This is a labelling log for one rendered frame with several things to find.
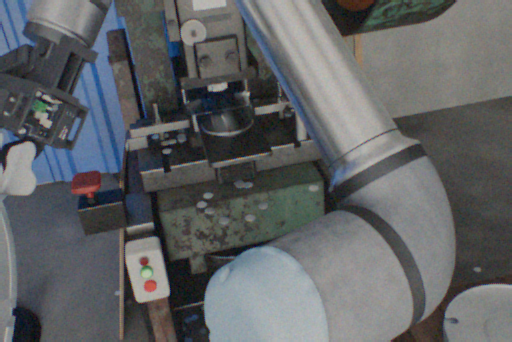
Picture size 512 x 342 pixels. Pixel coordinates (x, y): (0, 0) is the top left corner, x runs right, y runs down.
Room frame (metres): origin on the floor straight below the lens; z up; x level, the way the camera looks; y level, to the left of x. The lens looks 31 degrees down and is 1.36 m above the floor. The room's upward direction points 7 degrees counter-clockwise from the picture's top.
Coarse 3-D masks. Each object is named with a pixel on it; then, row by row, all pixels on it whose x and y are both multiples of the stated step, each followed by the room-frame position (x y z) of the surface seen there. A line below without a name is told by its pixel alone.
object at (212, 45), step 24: (192, 0) 1.20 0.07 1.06; (216, 0) 1.21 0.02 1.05; (192, 24) 1.19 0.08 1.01; (216, 24) 1.21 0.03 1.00; (240, 24) 1.22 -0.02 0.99; (192, 48) 1.20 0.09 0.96; (216, 48) 1.18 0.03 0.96; (240, 48) 1.22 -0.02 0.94; (192, 72) 1.20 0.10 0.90; (216, 72) 1.18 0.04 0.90
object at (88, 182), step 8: (80, 176) 1.03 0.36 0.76; (88, 176) 1.03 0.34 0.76; (96, 176) 1.02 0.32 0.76; (72, 184) 1.00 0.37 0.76; (80, 184) 1.00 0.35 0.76; (88, 184) 0.99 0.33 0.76; (96, 184) 0.99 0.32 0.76; (72, 192) 0.99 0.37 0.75; (80, 192) 0.98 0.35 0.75; (88, 192) 1.01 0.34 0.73
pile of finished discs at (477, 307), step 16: (480, 288) 0.94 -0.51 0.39; (496, 288) 0.93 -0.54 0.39; (464, 304) 0.90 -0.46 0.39; (480, 304) 0.89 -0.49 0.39; (496, 304) 0.89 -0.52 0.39; (448, 320) 0.86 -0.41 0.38; (464, 320) 0.85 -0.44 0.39; (480, 320) 0.85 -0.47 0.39; (496, 320) 0.84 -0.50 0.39; (448, 336) 0.81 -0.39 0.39; (464, 336) 0.81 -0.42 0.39; (480, 336) 0.80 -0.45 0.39; (496, 336) 0.79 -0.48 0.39
